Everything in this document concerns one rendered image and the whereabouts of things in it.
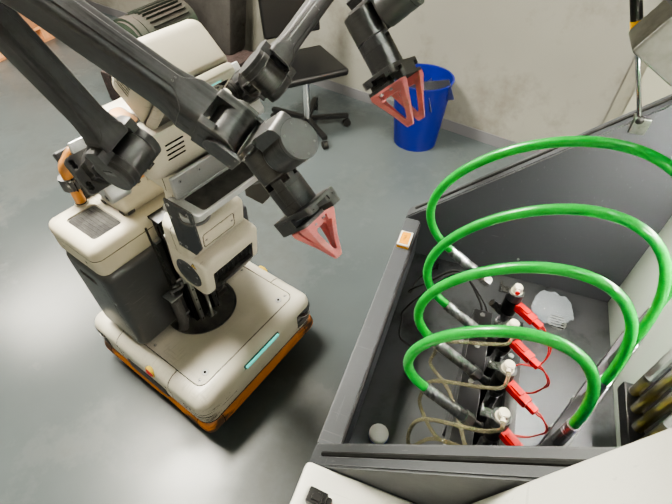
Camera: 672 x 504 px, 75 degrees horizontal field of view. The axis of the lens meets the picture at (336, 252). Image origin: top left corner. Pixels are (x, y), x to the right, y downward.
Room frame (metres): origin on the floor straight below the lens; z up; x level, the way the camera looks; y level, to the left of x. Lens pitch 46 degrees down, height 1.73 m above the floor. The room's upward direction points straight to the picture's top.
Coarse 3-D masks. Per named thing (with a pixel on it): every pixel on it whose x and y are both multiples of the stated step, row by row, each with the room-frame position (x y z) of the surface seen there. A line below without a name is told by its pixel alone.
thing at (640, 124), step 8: (632, 0) 0.77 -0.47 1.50; (640, 0) 0.76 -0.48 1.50; (632, 8) 0.76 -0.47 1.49; (640, 8) 0.76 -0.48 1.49; (632, 16) 0.76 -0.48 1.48; (640, 16) 0.76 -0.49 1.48; (632, 24) 0.76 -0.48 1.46; (640, 64) 0.75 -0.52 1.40; (640, 72) 0.74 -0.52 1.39; (640, 80) 0.74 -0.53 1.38; (640, 88) 0.74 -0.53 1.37; (640, 96) 0.73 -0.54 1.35; (640, 104) 0.73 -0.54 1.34; (640, 112) 0.73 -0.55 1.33; (640, 120) 0.72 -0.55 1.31; (648, 120) 0.72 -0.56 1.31; (632, 128) 0.73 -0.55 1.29; (640, 128) 0.72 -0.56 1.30
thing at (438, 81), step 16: (416, 64) 2.92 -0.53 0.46; (432, 80) 2.89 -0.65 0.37; (448, 80) 2.61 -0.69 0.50; (416, 96) 2.57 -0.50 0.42; (432, 96) 2.56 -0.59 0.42; (448, 96) 2.62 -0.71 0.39; (400, 112) 2.64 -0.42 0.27; (432, 112) 2.57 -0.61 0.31; (400, 128) 2.64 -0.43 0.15; (416, 128) 2.58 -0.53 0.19; (432, 128) 2.60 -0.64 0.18; (400, 144) 2.64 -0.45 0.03; (416, 144) 2.59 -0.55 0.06; (432, 144) 2.63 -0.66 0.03
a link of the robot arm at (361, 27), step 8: (368, 0) 0.78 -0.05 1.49; (360, 8) 0.77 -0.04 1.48; (368, 8) 0.78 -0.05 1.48; (376, 8) 0.77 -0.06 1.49; (352, 16) 0.77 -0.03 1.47; (360, 16) 0.77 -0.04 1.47; (368, 16) 0.77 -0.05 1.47; (376, 16) 0.77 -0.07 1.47; (352, 24) 0.77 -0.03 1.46; (360, 24) 0.76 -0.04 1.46; (368, 24) 0.76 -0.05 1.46; (376, 24) 0.76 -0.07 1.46; (384, 24) 0.77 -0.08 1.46; (352, 32) 0.77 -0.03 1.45; (360, 32) 0.76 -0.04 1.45; (368, 32) 0.75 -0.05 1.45; (376, 32) 0.75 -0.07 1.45; (384, 32) 0.78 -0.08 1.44; (360, 40) 0.76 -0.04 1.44
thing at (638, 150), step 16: (528, 144) 0.51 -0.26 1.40; (544, 144) 0.50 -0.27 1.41; (560, 144) 0.49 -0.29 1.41; (576, 144) 0.48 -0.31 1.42; (592, 144) 0.48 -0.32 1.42; (608, 144) 0.47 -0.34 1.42; (624, 144) 0.47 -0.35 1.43; (480, 160) 0.52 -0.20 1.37; (656, 160) 0.45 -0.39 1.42; (448, 176) 0.54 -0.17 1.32; (432, 208) 0.54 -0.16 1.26; (432, 224) 0.54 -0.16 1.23
